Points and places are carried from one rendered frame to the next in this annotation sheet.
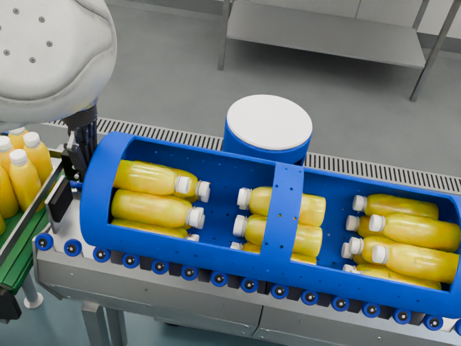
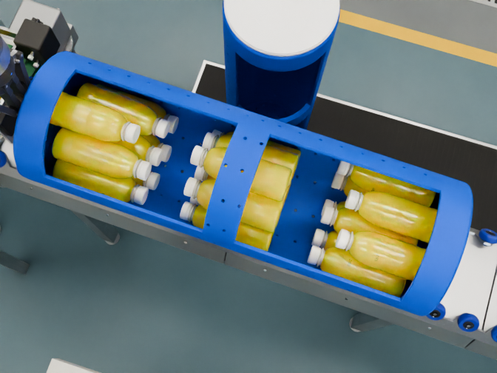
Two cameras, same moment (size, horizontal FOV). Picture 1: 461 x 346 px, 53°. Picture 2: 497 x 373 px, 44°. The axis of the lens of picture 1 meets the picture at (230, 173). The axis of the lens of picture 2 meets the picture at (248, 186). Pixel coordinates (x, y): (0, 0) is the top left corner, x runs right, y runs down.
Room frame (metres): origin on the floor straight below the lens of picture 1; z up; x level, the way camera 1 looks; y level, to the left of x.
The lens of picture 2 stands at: (0.37, -0.22, 2.31)
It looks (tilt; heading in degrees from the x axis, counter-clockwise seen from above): 74 degrees down; 11
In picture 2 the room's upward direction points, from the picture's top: 4 degrees clockwise
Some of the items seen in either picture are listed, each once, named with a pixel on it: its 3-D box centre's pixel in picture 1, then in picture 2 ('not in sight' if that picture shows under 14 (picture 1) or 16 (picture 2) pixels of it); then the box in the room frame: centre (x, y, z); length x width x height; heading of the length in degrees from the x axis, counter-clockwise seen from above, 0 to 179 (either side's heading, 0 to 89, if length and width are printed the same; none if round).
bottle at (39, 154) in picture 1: (38, 165); not in sight; (0.89, 0.54, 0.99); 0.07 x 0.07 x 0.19
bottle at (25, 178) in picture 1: (26, 182); not in sight; (0.82, 0.55, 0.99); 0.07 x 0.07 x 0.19
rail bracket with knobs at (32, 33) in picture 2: (77, 162); (37, 45); (0.96, 0.46, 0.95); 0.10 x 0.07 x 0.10; 176
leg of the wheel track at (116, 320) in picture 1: (114, 313); not in sight; (0.82, 0.36, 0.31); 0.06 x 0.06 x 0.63; 86
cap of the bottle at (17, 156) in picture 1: (18, 156); not in sight; (0.82, 0.55, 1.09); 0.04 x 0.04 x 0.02
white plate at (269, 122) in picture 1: (269, 121); (281, 4); (1.19, -0.10, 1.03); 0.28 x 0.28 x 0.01
